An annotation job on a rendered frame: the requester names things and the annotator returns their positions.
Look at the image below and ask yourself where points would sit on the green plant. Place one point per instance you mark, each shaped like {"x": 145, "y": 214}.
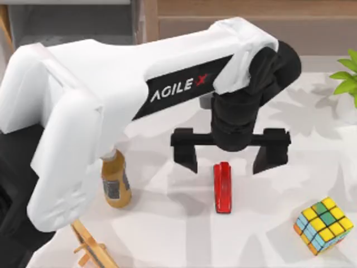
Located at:
{"x": 348, "y": 78}

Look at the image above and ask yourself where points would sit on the red stapler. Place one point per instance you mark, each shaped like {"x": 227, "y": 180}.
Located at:
{"x": 222, "y": 190}

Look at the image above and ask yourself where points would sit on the wooden cupboard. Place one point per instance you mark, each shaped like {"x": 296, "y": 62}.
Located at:
{"x": 279, "y": 16}

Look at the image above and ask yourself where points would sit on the colourful puzzle cube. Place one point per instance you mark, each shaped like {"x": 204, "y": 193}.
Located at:
{"x": 323, "y": 226}

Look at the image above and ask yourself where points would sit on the amber bottle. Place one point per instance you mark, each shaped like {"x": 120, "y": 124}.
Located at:
{"x": 117, "y": 184}

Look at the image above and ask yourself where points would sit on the grey cabinet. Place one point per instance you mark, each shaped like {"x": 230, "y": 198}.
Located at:
{"x": 75, "y": 16}

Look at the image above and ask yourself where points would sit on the wooden shelf post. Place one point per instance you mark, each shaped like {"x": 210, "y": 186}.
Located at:
{"x": 5, "y": 25}

